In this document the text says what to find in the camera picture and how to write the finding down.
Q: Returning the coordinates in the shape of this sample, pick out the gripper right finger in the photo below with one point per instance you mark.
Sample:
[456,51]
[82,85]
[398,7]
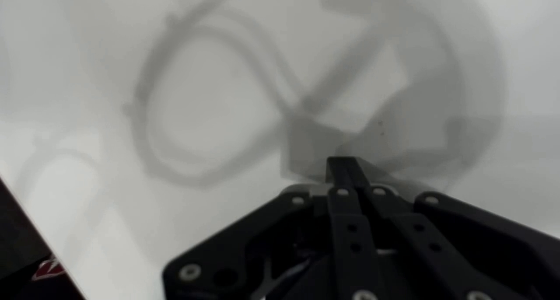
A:
[472,230]

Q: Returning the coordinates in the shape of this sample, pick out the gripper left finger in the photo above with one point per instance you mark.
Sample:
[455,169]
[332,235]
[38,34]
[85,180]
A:
[262,238]

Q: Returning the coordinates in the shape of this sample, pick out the black lid with red mark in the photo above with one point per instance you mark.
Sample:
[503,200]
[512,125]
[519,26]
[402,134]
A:
[19,256]

